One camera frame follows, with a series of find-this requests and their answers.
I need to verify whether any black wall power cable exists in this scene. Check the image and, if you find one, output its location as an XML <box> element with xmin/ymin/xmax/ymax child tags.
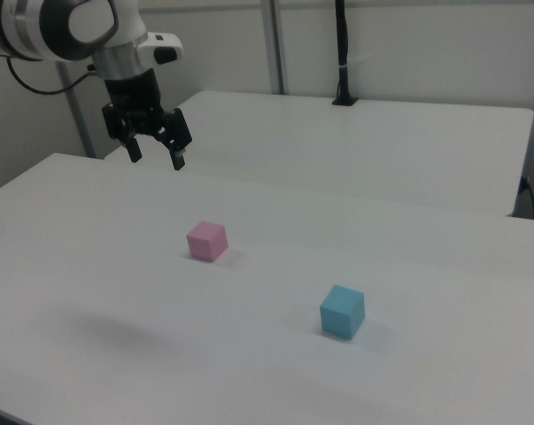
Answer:
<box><xmin>518</xmin><ymin>175</ymin><xmax>534</xmax><ymax>220</ymax></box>

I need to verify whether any black pole with base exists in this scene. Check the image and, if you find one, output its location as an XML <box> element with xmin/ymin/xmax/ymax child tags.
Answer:
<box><xmin>330</xmin><ymin>0</ymin><xmax>360</xmax><ymax>107</ymax></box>

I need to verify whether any aluminium frame post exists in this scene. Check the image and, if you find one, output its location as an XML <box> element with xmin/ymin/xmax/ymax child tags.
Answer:
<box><xmin>260</xmin><ymin>0</ymin><xmax>290</xmax><ymax>96</ymax></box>
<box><xmin>55</xmin><ymin>60</ymin><xmax>97</xmax><ymax>159</ymax></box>

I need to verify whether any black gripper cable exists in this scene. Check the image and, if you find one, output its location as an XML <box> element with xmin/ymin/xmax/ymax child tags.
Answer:
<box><xmin>5</xmin><ymin>56</ymin><xmax>100</xmax><ymax>96</ymax></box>

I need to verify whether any pink foam cube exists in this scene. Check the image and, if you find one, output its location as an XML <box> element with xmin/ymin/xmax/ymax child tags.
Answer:
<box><xmin>185</xmin><ymin>220</ymin><xmax>229</xmax><ymax>264</ymax></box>

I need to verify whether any white side table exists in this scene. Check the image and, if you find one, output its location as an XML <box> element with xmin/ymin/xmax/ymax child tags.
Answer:
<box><xmin>103</xmin><ymin>89</ymin><xmax>534</xmax><ymax>218</ymax></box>

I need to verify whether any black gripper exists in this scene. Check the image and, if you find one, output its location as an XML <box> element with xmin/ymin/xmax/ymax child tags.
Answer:
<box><xmin>100</xmin><ymin>67</ymin><xmax>194</xmax><ymax>172</ymax></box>

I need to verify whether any blue foam cube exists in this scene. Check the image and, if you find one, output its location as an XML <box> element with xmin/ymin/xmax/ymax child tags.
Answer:
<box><xmin>319</xmin><ymin>283</ymin><xmax>367</xmax><ymax>341</ymax></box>

